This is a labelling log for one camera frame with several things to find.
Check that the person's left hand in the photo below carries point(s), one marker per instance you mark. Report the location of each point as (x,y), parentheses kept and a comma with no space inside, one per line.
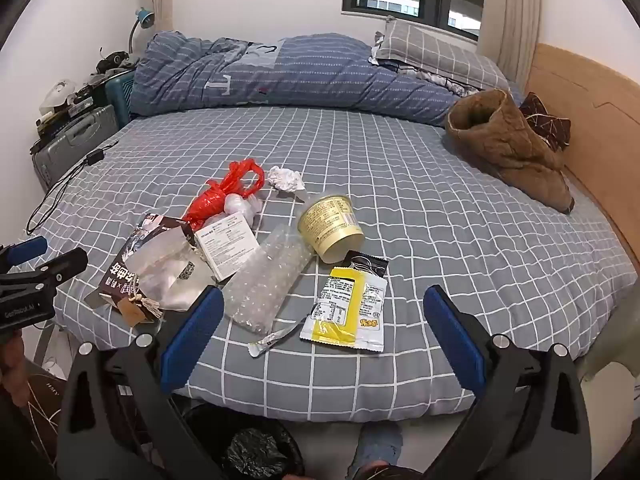
(11,365)

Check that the white tissue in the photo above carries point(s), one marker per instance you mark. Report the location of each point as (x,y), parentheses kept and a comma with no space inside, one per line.
(285,177)

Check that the bed with grey checked sheet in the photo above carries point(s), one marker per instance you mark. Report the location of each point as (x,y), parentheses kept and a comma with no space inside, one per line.
(425,210)

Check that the yellow and white snack packet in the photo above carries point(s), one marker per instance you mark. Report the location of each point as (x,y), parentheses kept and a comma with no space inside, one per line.
(345,310)

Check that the brown patterned cushion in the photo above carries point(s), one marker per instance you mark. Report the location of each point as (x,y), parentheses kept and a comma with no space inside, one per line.
(547,122)

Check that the dark printed paper bag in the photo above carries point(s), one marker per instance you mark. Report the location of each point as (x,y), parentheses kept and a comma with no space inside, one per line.
(117,272)

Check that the white printed cardboard box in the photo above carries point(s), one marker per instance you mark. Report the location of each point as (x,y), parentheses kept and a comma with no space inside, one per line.
(227,247)

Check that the yellow instant food cup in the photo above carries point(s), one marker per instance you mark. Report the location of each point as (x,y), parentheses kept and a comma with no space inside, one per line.
(330,225)

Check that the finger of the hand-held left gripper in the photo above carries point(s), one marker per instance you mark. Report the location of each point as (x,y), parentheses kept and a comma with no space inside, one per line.
(60,266)
(25,252)

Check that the grey suitcase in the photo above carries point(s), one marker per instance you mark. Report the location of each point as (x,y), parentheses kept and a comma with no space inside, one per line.
(75,135)

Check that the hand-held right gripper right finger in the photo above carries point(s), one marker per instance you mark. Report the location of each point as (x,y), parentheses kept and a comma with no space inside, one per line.
(452,340)

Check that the blue desk lamp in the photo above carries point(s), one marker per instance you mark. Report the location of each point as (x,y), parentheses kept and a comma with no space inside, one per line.
(146,16)

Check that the brown fluffy coat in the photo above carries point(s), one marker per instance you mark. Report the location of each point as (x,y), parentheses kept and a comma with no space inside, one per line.
(505,145)

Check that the dark patterned cloth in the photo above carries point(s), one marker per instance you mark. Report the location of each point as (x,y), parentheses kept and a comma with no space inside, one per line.
(30,410)

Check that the clear bubble wrap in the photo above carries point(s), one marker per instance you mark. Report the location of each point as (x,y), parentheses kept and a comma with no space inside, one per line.
(265,280)

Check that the beige furniture piece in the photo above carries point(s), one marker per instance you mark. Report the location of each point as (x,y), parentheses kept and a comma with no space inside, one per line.
(610,350)

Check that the white plastic object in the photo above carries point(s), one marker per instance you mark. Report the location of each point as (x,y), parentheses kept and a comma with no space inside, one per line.
(55,92)

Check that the torn silver wrapper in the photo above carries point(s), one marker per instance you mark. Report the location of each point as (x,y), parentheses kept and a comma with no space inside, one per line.
(272,340)

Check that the blue striped quilt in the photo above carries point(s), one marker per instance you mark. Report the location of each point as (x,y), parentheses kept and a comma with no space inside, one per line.
(310,75)

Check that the clear plastic bag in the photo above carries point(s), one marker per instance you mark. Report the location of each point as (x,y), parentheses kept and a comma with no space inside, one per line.
(237,207)

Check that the black sachet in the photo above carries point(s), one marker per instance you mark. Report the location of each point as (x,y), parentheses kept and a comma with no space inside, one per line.
(370,264)

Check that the black trash bin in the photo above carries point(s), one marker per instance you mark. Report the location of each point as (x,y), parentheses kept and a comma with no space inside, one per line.
(260,455)

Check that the clear cellophane bag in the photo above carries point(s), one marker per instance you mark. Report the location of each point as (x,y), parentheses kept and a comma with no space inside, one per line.
(165,280)

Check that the person's leg in jeans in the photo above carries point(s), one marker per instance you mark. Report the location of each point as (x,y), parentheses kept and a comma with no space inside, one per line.
(375,447)

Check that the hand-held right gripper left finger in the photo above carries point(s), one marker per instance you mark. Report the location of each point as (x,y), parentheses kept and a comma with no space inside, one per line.
(195,332)

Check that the grey checked pillow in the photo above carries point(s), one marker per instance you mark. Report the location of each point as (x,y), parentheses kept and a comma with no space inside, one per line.
(440,55)

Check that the black headset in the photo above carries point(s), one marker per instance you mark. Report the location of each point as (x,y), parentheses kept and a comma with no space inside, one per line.
(112,60)

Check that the wooden headboard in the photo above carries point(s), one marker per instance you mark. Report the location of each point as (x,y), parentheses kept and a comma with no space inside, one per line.
(600,135)

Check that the red plastic bag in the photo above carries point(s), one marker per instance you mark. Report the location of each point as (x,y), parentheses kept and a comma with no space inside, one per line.
(220,195)

